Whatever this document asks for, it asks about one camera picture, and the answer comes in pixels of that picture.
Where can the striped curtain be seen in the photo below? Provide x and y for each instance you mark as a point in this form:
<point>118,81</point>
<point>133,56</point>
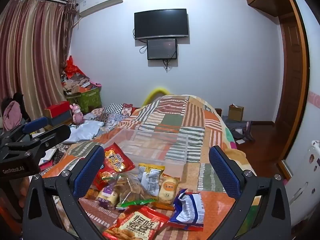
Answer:
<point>30,55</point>

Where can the white door with stickers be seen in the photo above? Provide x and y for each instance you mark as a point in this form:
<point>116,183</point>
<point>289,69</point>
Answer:
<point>308,130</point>

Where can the purple cake packet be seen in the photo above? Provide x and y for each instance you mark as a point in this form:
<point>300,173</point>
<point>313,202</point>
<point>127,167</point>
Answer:
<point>108,195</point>

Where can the red chip snack packet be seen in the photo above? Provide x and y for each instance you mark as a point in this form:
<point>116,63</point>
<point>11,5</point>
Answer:
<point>116,161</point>

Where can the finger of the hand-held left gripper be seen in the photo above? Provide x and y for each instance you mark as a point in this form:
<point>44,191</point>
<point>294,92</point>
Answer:
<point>55,133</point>
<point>35,125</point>

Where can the checkered cloth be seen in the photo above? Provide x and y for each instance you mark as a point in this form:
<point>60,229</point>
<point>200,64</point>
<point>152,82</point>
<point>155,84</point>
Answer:
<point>113,112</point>

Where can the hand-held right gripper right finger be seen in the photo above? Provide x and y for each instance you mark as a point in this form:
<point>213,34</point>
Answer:
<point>223,171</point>

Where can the clear plastic container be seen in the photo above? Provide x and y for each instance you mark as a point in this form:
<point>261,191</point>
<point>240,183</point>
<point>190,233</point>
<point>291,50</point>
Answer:
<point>155,145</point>

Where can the red bean snack packet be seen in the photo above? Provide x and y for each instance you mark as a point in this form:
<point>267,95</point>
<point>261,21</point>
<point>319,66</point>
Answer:
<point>138,226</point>

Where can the wall television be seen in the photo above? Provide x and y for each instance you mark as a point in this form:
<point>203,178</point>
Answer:
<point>161,23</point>

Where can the wooden door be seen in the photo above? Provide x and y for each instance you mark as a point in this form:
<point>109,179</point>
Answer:
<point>291,92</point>

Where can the dark clothing pile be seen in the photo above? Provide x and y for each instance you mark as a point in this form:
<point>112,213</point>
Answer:
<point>237,127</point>

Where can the small black monitor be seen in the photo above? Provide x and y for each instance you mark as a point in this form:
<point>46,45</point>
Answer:
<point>162,48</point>

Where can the yellow hoop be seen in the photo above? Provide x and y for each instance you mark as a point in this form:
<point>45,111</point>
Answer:
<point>156,91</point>

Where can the pink plush toy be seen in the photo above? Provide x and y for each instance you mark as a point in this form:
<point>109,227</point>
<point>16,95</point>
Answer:
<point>77,113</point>

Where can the cardboard box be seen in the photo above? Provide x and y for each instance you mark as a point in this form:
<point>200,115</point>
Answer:
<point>235,113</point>

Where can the red plastic bag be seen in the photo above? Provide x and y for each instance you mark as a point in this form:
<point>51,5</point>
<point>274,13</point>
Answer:
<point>72,67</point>

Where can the red flat box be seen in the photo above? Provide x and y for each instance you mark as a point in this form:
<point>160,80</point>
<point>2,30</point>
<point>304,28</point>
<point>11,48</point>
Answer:
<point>58,108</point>

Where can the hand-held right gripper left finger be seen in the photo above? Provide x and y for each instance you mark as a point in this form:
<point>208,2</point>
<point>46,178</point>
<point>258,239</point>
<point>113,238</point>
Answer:
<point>88,171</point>

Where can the green patterned box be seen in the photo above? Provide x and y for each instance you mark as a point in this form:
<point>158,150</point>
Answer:
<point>87,100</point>

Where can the white cloth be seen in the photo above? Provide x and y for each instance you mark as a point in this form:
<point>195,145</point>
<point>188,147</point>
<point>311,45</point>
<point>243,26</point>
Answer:
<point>83,131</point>

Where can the blue white snack packet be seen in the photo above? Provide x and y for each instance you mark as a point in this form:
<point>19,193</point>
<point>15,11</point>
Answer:
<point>188,210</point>

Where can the small yellow white packet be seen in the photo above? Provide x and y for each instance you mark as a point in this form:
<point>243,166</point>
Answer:
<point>151,177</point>

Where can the pink clothing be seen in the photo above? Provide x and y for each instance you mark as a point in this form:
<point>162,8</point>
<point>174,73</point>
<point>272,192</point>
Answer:
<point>12,115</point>

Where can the clear green-zip snack bag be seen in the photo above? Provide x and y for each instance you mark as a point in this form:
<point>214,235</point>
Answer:
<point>132,188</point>

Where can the beige cake packet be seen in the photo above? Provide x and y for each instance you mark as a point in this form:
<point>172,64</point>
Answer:
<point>168,188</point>

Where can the white air conditioner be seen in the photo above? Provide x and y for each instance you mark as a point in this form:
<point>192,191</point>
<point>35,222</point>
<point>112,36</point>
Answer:
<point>100,2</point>

